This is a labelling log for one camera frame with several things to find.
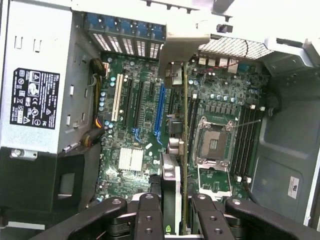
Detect white sticker on case floor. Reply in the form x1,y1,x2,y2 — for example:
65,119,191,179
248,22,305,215
289,175,300,200

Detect blue expansion slot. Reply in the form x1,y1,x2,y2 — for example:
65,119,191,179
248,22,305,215
153,83,166,136

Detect black plastic fan shroud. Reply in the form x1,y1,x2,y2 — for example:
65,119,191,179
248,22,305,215
0,146,102,223

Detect silver chipset heat sink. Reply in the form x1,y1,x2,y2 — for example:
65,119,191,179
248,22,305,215
118,146,145,173

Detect white expansion slot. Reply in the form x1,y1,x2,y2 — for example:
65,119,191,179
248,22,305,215
111,73,124,123

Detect thin socket locking lever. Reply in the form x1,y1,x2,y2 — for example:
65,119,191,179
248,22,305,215
233,119,261,129

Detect blue card retention latches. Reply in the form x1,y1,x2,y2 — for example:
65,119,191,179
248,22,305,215
84,13,166,41

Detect grey power supply unit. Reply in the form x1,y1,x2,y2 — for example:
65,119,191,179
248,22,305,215
0,0,86,155

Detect black RAM slot row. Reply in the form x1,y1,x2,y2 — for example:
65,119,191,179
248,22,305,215
187,96,200,151
229,104,263,183

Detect metal socket cover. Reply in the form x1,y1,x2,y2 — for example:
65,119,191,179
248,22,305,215
196,164,231,199

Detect CPU socket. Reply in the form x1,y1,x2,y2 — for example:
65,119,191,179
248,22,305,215
194,119,235,166

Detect red black twisted wire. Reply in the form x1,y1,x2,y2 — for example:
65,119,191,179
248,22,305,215
199,39,249,74

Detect black expansion slot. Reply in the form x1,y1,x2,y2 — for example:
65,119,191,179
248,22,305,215
123,78,134,129
133,79,145,129

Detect yellow black power wires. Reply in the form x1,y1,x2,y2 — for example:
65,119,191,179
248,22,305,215
80,56,111,149

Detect green motherboard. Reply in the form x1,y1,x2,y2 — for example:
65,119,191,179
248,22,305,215
96,51,271,201

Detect black power supply label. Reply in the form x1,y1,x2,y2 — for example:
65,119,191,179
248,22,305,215
9,66,61,130

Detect open grey PC case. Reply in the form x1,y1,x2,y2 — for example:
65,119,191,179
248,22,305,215
0,0,320,240

